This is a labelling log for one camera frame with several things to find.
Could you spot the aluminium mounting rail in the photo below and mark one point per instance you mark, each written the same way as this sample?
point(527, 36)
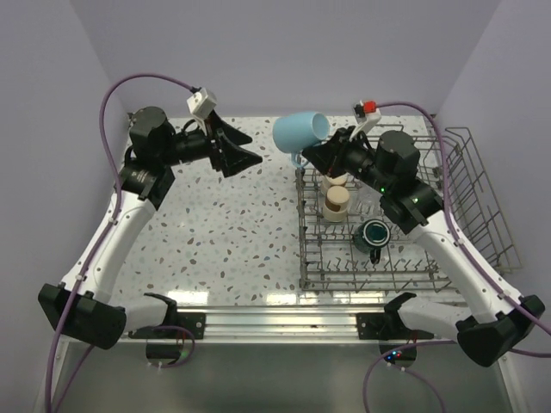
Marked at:
point(280, 320)

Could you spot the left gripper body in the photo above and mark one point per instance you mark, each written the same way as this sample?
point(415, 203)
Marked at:
point(196, 144)

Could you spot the beige cup front left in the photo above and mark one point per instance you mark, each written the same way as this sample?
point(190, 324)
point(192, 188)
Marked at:
point(336, 205)

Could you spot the beige cup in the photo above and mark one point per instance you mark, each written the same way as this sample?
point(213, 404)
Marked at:
point(330, 182)
point(336, 205)

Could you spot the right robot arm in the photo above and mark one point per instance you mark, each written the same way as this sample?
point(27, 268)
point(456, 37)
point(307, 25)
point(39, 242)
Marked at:
point(497, 316)

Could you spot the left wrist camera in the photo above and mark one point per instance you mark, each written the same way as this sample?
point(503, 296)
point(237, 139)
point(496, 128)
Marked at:
point(201, 104)

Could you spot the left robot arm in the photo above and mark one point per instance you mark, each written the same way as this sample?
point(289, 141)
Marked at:
point(79, 306)

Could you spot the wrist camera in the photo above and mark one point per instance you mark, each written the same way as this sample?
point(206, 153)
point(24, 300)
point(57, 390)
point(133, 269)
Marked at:
point(367, 116)
point(201, 104)

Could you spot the beige cup rear left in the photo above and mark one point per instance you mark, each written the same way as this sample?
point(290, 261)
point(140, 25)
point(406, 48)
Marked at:
point(330, 182)

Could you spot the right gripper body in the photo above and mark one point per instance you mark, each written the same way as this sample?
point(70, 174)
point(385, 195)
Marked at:
point(355, 158)

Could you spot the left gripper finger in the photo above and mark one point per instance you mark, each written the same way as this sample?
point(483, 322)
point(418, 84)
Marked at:
point(234, 159)
point(223, 129)

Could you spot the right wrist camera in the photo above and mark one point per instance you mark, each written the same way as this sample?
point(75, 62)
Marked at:
point(367, 116)

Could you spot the light blue mug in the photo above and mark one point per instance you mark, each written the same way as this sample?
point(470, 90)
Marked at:
point(296, 132)

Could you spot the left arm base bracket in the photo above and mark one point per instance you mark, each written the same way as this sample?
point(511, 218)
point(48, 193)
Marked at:
point(194, 322)

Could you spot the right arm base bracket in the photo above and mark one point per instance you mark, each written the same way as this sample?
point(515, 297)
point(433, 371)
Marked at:
point(371, 326)

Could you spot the grey wire dish rack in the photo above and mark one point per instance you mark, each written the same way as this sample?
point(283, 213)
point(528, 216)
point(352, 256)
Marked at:
point(329, 261)

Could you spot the dark teal mug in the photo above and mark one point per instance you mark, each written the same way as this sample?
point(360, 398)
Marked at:
point(371, 237)

